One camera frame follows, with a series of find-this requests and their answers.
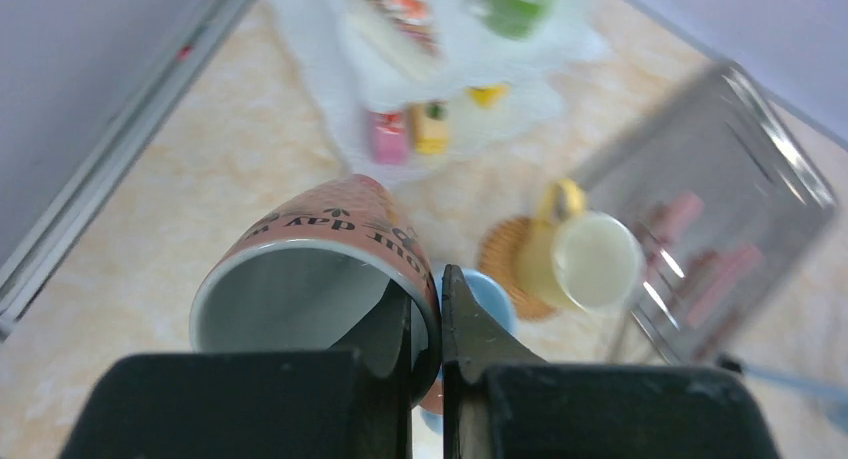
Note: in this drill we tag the yellow cake wedge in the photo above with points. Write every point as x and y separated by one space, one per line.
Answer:
488 96

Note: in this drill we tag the woven rattan coaster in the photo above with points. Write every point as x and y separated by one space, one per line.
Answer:
499 249

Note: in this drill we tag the white strawberry cake slice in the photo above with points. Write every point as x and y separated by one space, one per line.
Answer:
401 31

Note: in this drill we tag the yellow transparent cup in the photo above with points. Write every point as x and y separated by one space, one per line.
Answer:
576 257

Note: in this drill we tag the white three-tier dessert stand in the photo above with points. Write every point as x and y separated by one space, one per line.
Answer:
364 56

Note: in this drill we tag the pink cake slice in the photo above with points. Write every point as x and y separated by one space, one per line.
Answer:
389 137

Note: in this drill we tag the green swirl roll cake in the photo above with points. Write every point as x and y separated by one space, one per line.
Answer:
514 19

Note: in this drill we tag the pink mug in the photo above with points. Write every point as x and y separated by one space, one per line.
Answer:
304 274

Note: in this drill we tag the light blue mug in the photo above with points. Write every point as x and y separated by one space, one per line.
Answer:
494 300

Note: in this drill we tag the metal serving tray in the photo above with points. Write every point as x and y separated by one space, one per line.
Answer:
718 137

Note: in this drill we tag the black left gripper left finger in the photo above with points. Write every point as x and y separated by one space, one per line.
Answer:
351 400

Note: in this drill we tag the pink cat-paw tongs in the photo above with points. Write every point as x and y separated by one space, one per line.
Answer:
677 297

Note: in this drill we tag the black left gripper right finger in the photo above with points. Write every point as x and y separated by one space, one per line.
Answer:
503 401

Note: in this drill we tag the yellow square cake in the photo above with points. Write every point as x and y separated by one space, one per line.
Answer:
430 127

